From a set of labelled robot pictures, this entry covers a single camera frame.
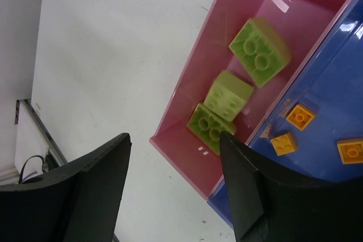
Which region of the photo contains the green square lego brick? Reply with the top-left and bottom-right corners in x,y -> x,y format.
203,70 -> 254,122

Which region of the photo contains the small orange lego brick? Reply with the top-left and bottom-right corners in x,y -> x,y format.
271,132 -> 298,156

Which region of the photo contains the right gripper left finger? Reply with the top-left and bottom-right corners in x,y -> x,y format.
1,133 -> 132,241

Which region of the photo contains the aluminium rail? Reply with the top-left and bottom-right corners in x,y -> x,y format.
15,100 -> 66,171

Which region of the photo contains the dark blue container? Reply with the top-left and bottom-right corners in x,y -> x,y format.
206,0 -> 363,228

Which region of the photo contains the orange lego plate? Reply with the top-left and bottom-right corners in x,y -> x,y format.
337,138 -> 363,164

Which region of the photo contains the pink container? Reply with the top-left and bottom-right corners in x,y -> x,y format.
150,0 -> 353,199

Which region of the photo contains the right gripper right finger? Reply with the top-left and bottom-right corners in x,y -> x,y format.
220,132 -> 362,241

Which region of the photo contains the green curved lego brick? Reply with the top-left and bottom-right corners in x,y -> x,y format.
229,18 -> 292,88

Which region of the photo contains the green lego brick underside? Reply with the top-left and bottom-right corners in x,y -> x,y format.
187,103 -> 237,156

